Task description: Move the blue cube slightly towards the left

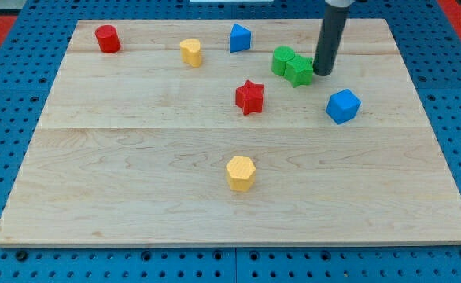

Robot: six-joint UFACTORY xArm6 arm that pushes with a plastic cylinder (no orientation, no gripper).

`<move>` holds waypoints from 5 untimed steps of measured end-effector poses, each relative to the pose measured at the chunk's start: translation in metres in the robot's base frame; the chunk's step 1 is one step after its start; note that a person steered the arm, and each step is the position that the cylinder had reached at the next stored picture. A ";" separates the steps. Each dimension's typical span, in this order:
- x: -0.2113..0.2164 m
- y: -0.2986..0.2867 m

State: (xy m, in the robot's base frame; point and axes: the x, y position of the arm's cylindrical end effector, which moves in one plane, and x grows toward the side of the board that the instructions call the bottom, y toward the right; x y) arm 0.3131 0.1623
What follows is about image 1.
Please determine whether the yellow hexagon block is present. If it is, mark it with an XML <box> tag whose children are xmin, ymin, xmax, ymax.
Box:
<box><xmin>226</xmin><ymin>156</ymin><xmax>256</xmax><ymax>192</ymax></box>

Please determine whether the green star block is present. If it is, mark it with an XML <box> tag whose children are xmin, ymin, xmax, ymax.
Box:
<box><xmin>284</xmin><ymin>54</ymin><xmax>313</xmax><ymax>88</ymax></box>

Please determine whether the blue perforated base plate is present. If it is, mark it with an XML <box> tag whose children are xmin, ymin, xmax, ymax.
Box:
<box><xmin>0</xmin><ymin>1</ymin><xmax>461</xmax><ymax>282</ymax></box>

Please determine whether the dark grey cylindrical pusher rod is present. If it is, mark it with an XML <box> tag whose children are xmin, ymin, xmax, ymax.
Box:
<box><xmin>313</xmin><ymin>0</ymin><xmax>353</xmax><ymax>76</ymax></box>

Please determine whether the green cylinder block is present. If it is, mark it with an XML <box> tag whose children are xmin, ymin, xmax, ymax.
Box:
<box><xmin>271</xmin><ymin>46</ymin><xmax>295</xmax><ymax>76</ymax></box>

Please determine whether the blue cube block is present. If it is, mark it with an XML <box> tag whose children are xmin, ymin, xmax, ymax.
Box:
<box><xmin>326</xmin><ymin>89</ymin><xmax>361</xmax><ymax>124</ymax></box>

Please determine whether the light wooden board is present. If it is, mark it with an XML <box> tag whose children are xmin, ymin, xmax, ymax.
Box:
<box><xmin>0</xmin><ymin>19</ymin><xmax>461</xmax><ymax>248</ymax></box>

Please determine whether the red star block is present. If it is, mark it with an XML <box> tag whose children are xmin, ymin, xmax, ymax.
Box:
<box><xmin>235</xmin><ymin>80</ymin><xmax>264</xmax><ymax>116</ymax></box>

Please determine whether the blue triangular prism block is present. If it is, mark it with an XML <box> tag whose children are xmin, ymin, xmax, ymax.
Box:
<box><xmin>229</xmin><ymin>24</ymin><xmax>252</xmax><ymax>53</ymax></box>

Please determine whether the red cylinder block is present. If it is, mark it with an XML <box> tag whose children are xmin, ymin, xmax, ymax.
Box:
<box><xmin>94</xmin><ymin>24</ymin><xmax>121</xmax><ymax>53</ymax></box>

